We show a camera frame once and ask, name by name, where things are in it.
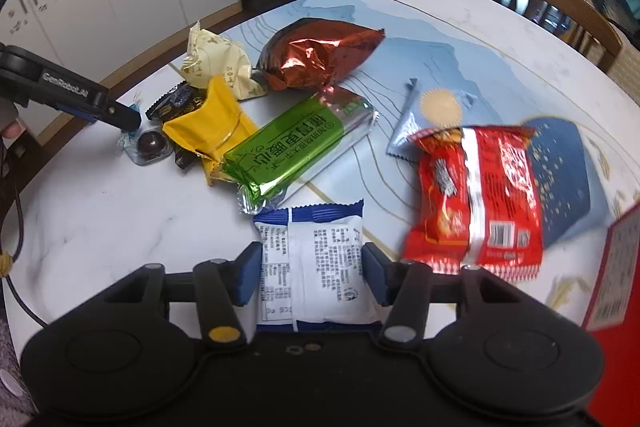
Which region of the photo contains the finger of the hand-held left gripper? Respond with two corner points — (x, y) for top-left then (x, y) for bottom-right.
(30, 66), (143, 132)

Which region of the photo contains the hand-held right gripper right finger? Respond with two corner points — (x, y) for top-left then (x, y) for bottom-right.
(362, 242), (521, 353)

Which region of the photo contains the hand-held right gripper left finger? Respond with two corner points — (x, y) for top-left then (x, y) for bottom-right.
(102, 242), (263, 353)

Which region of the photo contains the white and blue snack packet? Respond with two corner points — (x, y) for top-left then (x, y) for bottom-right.
(252, 201), (383, 333)

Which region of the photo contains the chocolate ball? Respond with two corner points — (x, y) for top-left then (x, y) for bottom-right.
(122, 129), (173, 166)

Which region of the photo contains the black and purple snack packet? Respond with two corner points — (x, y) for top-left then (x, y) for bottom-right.
(145, 82), (201, 172)

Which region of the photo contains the red snack packet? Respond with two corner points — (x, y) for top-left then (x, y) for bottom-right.
(402, 125), (545, 284)

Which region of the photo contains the cream patterned snack packet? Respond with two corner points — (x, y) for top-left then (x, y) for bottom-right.
(181, 21), (268, 102)

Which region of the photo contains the green and silver snack packet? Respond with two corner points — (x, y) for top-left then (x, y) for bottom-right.
(221, 86), (379, 215)

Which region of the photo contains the light blue sun-print packet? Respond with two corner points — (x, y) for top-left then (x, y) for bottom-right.
(386, 78), (483, 162)

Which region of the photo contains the red-brown foil snack bag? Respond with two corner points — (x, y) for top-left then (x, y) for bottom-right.
(256, 18), (387, 94)

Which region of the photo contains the red and white cardboard box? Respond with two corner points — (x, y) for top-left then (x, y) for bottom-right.
(582, 207), (640, 427)

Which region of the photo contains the person's left hand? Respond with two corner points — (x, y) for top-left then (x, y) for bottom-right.
(0, 103), (24, 141)

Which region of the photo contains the yellow snack packet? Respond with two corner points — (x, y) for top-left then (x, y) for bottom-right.
(162, 76), (259, 186)

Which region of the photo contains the grey patterned cloth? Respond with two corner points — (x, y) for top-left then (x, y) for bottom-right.
(0, 317), (40, 427)

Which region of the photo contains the black cable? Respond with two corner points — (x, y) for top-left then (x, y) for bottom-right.
(0, 142), (51, 325)

